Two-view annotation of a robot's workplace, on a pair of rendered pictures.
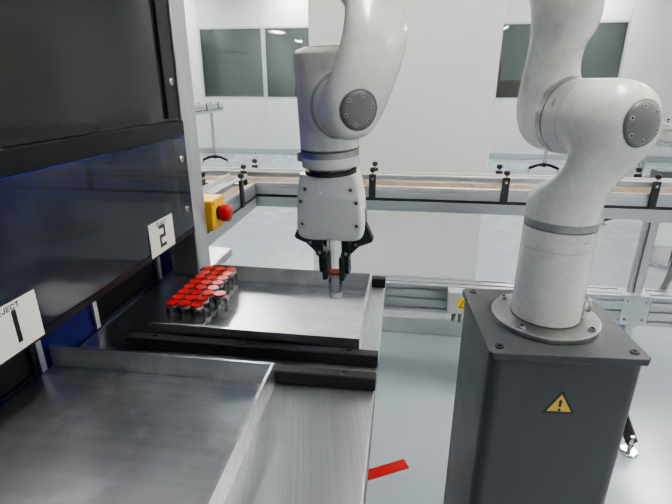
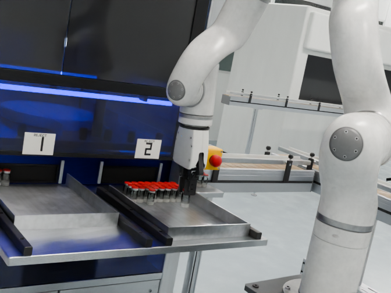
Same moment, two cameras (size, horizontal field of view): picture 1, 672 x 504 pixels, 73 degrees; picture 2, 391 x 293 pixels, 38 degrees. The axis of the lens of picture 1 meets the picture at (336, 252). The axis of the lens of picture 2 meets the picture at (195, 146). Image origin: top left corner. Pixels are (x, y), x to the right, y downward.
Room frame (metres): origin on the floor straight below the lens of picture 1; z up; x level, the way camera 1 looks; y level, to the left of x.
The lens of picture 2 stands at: (-0.29, -0.99, 1.36)
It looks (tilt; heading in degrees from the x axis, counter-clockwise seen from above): 10 degrees down; 46
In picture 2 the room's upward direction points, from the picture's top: 10 degrees clockwise
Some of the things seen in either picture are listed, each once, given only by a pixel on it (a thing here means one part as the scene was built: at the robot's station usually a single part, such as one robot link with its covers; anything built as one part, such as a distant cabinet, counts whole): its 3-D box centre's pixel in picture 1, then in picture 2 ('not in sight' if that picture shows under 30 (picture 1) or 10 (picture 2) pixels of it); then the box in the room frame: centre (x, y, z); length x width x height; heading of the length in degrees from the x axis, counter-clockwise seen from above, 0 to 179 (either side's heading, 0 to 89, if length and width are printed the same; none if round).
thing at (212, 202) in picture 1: (205, 212); (207, 157); (1.03, 0.31, 1.00); 0.08 x 0.07 x 0.07; 82
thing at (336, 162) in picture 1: (328, 158); (195, 119); (0.66, 0.01, 1.18); 0.09 x 0.08 x 0.03; 76
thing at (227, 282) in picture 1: (216, 295); (157, 194); (0.77, 0.22, 0.90); 0.18 x 0.02 x 0.05; 171
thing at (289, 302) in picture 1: (273, 303); (176, 209); (0.75, 0.11, 0.90); 0.34 x 0.26 x 0.04; 81
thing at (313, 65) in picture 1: (328, 98); (198, 86); (0.66, 0.01, 1.26); 0.09 x 0.08 x 0.13; 20
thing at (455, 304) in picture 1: (463, 301); not in sight; (1.57, -0.49, 0.50); 0.12 x 0.05 x 0.09; 82
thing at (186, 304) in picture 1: (205, 295); (153, 192); (0.77, 0.24, 0.90); 0.18 x 0.02 x 0.05; 171
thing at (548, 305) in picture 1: (551, 273); (334, 263); (0.77, -0.39, 0.95); 0.19 x 0.19 x 0.18
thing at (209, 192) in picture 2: (196, 258); (196, 188); (1.05, 0.35, 0.87); 0.14 x 0.13 x 0.02; 82
